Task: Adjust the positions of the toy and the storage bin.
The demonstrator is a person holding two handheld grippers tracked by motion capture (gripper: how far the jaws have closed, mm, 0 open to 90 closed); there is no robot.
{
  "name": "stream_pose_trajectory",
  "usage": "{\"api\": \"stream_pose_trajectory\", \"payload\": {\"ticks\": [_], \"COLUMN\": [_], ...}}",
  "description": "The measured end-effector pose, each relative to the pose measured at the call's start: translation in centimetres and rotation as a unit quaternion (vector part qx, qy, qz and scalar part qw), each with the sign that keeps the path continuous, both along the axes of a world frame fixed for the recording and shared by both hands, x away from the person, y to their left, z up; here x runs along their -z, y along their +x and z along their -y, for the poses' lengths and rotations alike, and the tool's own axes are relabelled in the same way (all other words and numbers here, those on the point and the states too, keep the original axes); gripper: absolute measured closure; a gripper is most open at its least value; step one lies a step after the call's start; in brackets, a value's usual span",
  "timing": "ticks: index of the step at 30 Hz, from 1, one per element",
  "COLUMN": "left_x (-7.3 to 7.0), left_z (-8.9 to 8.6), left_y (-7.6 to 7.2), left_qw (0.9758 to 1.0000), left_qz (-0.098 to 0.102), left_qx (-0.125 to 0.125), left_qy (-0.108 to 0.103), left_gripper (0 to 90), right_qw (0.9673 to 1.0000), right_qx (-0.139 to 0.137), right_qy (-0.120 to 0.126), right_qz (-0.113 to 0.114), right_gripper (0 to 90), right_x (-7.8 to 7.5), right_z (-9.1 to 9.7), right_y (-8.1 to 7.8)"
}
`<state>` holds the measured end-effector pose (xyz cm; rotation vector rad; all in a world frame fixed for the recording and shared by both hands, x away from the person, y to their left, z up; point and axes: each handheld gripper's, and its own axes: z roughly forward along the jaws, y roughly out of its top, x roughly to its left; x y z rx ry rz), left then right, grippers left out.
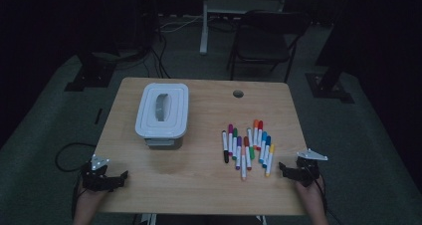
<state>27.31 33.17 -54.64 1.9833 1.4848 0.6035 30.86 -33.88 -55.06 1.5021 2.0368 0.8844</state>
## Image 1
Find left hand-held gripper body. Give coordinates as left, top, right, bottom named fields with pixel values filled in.
left=80, top=153, right=117, bottom=193

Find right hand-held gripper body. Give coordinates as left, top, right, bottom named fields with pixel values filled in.
left=297, top=148, right=328, bottom=188

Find yellow marker pen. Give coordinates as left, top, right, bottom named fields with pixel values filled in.
left=265, top=143, right=276, bottom=178

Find dark blue marker pen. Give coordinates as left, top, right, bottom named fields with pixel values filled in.
left=262, top=135, right=272, bottom=169

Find light blue marker pen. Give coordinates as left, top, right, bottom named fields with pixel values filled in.
left=258, top=130, right=268, bottom=164

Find light green marker pen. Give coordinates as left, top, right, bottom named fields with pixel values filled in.
left=246, top=127, right=256, bottom=160

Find brown marker pen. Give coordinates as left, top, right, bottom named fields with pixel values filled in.
left=243, top=135, right=253, bottom=171

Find peach marker pen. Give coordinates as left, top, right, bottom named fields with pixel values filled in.
left=240, top=144, right=247, bottom=181

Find red marker pen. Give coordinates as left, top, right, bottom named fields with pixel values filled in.
left=256, top=119, right=264, bottom=151

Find orange marker pen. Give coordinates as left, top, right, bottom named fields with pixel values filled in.
left=252, top=118, right=260, bottom=150

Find purple marker pen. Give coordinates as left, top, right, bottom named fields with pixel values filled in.
left=235, top=135, right=243, bottom=171

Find transparent grey storage box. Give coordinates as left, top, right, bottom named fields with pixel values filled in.
left=143, top=136, right=184, bottom=150

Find dark green marker pen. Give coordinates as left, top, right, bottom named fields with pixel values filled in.
left=232, top=127, right=239, bottom=161

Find magenta marker pen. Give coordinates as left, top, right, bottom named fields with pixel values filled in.
left=227, top=123, right=234, bottom=157

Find white box lid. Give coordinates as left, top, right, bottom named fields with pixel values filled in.
left=134, top=83, right=190, bottom=139

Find person's left hand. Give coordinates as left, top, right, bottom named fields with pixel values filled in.
left=77, top=188, right=108, bottom=211

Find person's right hand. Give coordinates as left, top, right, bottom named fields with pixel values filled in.
left=296, top=178, right=324, bottom=206

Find black stand base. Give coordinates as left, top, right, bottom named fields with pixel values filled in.
left=64, top=50, right=117, bottom=93
left=305, top=73, right=355, bottom=104

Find black folding chair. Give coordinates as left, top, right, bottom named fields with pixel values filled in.
left=226, top=9, right=312, bottom=84

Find dark equipment with red light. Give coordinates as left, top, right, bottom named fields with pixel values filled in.
left=132, top=0, right=160, bottom=50

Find white metal stand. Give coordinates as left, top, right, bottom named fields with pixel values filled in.
left=199, top=0, right=291, bottom=56

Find left hand-held gripper cable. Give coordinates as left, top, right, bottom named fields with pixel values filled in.
left=70, top=169, right=88, bottom=219

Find hand-held gripper cable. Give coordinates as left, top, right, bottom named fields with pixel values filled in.
left=304, top=166, right=342, bottom=225
left=70, top=169, right=88, bottom=219

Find right hand-held gripper cable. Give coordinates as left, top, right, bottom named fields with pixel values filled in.
left=304, top=166, right=342, bottom=225

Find black cable loop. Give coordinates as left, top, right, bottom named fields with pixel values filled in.
left=54, top=142, right=98, bottom=173

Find black floor cables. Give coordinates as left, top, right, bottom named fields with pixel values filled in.
left=142, top=15, right=173, bottom=80

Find white floor cable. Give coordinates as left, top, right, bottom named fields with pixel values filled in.
left=158, top=15, right=204, bottom=33

